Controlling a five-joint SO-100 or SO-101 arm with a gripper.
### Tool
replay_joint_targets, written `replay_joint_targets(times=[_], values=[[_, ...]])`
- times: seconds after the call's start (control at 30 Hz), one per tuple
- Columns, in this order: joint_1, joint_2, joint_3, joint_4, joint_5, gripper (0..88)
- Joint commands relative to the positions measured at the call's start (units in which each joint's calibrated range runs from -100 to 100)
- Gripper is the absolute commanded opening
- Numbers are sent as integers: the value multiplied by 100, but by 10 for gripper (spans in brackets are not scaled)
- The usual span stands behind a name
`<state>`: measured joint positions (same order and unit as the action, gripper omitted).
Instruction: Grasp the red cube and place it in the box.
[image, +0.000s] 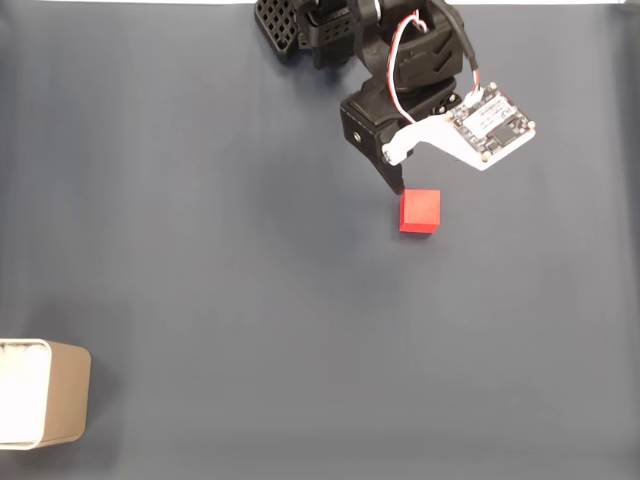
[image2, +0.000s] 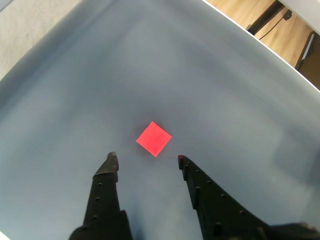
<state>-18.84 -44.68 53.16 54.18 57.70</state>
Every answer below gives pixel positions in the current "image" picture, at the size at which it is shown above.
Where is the white camera board with mount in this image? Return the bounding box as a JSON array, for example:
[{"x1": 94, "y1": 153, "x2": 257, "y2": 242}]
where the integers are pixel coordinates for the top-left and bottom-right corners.
[{"x1": 382, "y1": 82, "x2": 539, "y2": 173}]

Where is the red cube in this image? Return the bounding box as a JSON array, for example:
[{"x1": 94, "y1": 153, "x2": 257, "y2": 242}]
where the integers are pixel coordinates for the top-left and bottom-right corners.
[{"x1": 398, "y1": 188, "x2": 442, "y2": 236}]

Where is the red white servo cable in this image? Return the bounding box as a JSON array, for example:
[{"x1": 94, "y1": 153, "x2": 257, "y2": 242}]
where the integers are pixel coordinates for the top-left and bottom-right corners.
[{"x1": 387, "y1": 9, "x2": 432, "y2": 125}]

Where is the beige metal box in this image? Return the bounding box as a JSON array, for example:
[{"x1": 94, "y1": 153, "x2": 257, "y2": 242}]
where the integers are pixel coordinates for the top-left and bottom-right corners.
[{"x1": 0, "y1": 338, "x2": 93, "y2": 451}]

